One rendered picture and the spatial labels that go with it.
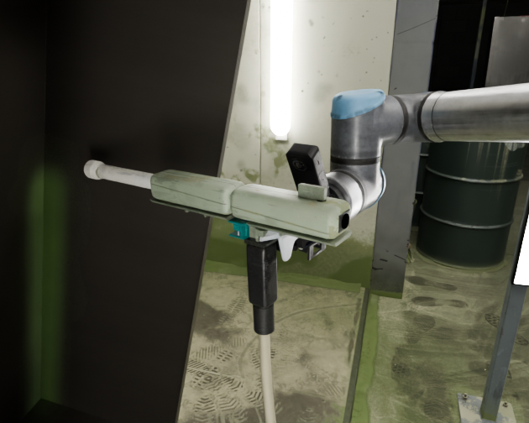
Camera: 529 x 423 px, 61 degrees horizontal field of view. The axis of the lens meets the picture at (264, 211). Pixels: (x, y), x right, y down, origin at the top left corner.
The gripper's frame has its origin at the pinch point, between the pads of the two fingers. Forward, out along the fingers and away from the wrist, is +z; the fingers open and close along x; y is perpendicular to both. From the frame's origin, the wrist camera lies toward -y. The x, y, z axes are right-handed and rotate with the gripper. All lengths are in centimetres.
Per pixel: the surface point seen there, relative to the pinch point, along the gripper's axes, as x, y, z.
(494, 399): -27, 98, -114
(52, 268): 54, 22, -1
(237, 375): 65, 106, -76
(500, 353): -26, 78, -113
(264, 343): -1.0, 18.0, -0.8
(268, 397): -1.9, 27.0, -0.6
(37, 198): 52, 5, 1
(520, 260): -26, 40, -109
